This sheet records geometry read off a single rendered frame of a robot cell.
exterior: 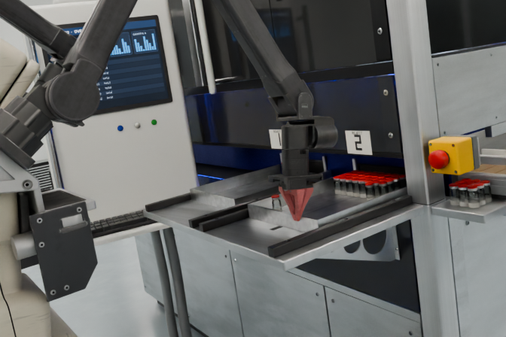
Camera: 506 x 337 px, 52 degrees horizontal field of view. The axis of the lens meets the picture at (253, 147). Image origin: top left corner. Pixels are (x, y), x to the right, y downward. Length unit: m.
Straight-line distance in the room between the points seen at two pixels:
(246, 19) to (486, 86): 0.64
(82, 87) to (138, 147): 1.04
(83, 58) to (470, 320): 1.08
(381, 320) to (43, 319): 0.85
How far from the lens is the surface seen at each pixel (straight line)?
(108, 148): 1.87
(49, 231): 1.01
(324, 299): 1.64
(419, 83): 1.20
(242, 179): 1.68
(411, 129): 1.22
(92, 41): 0.90
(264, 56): 1.05
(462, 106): 1.32
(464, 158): 1.17
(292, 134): 1.09
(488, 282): 1.48
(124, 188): 1.89
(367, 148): 1.32
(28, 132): 0.85
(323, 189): 1.44
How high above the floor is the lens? 1.23
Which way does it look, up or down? 8 degrees down
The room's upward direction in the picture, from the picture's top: 9 degrees counter-clockwise
